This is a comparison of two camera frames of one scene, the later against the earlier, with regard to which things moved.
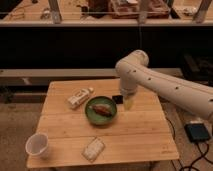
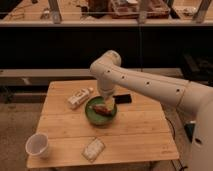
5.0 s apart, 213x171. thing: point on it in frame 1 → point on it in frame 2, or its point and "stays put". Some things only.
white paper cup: x=36 y=144 stays put
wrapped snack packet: x=93 y=150 stays put
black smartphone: x=118 y=99 stays put
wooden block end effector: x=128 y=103 → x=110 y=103
